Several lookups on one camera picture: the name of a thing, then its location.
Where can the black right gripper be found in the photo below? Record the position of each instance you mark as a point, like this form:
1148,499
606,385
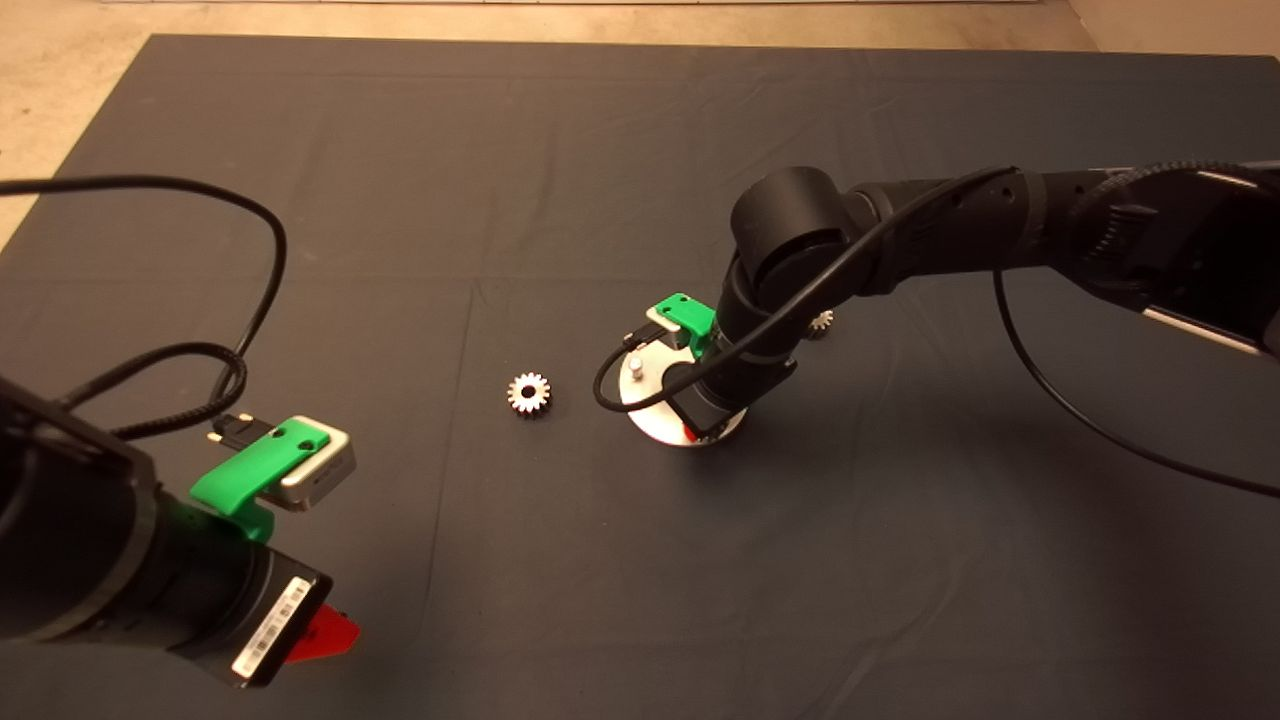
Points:
725,390

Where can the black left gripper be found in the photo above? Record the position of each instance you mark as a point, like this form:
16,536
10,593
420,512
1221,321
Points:
262,610

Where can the small steel planetary gear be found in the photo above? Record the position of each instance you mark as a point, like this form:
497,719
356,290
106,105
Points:
822,322
517,400

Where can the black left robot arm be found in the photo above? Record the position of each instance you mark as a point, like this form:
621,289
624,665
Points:
70,520

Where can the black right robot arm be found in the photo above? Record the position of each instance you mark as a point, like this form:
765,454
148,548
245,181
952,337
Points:
790,230

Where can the round metal carrier plate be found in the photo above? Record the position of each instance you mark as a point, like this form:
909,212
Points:
650,420

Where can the dark grey table cloth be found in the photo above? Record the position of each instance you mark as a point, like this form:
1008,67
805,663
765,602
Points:
500,200

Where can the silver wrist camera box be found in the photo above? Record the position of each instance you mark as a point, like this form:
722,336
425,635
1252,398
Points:
328,475
663,322

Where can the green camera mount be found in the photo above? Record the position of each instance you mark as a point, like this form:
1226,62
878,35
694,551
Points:
250,470
690,312

